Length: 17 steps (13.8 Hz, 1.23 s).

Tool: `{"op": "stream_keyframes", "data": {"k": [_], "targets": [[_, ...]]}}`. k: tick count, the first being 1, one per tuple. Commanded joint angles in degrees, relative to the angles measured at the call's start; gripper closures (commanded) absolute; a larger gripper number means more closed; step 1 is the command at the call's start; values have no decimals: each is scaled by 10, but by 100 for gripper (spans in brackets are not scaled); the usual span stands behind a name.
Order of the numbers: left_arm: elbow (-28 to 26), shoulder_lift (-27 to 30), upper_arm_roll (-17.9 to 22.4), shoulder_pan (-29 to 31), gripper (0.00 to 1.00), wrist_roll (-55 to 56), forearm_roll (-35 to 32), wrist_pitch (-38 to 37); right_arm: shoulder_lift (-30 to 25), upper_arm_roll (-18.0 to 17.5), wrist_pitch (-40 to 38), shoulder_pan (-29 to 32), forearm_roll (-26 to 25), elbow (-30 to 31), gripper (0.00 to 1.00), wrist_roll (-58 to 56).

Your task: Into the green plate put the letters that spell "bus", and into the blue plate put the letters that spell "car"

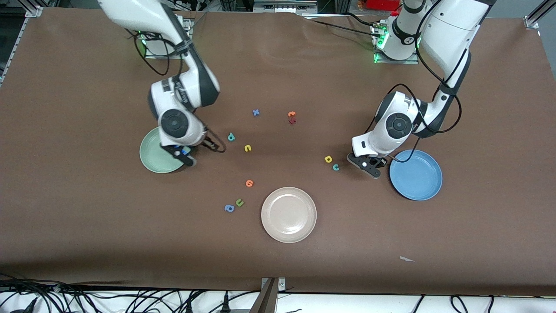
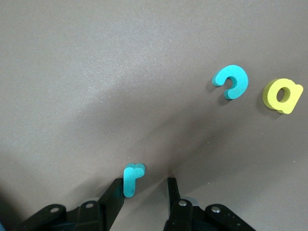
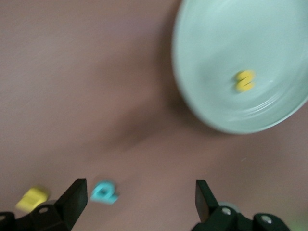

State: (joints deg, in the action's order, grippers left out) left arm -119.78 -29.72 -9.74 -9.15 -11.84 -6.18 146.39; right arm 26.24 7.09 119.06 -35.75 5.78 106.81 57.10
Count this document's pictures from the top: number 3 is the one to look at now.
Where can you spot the yellow letter s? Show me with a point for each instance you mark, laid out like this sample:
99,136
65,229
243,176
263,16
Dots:
243,87

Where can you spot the green plate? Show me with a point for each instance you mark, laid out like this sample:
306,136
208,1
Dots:
240,36

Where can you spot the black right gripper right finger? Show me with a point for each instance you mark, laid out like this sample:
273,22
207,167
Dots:
207,204

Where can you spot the yellow letter n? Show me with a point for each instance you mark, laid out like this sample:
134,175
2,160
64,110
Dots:
31,198

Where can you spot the brown table cover sheet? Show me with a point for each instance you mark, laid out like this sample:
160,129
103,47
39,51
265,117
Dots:
72,72

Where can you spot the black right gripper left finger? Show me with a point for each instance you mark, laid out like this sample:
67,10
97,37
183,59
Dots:
69,207

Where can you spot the teal letter p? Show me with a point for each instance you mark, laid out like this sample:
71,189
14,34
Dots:
108,198

